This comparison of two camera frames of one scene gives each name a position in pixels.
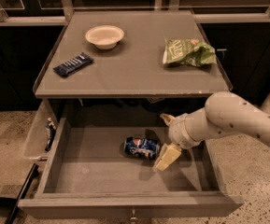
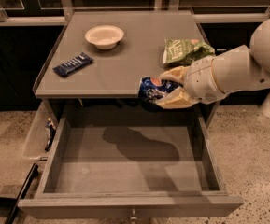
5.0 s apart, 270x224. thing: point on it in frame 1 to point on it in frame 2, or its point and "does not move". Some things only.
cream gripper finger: (168, 119) to (178, 73)
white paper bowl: (105, 36) does not move
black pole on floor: (32, 174) does not move
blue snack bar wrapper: (81, 60) does not move
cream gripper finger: (168, 154) to (179, 99)
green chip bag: (189, 50) does not move
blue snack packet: (142, 148) to (151, 90)
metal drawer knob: (134, 217) does not move
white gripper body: (176, 132) to (200, 79)
